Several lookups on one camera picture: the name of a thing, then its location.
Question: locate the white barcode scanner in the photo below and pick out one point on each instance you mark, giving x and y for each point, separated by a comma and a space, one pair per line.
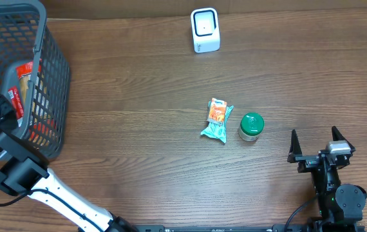
205, 30

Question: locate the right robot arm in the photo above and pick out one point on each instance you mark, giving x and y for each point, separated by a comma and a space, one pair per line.
340, 205

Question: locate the red snack package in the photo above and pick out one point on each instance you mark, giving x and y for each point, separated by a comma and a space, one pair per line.
40, 134

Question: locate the green lid jar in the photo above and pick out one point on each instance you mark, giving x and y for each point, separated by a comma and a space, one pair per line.
251, 126

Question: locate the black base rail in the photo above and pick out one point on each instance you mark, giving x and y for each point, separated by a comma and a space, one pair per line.
274, 228

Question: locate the teal tissue packet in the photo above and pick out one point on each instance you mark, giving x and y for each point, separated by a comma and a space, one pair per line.
218, 131

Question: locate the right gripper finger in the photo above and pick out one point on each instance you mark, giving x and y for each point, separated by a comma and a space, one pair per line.
295, 152
336, 135

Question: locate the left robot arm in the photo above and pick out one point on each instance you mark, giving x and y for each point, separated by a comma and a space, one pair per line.
24, 172

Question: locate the grey plastic mesh basket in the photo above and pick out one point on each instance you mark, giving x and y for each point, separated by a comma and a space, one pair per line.
25, 37

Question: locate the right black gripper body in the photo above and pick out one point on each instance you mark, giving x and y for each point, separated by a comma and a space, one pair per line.
310, 163

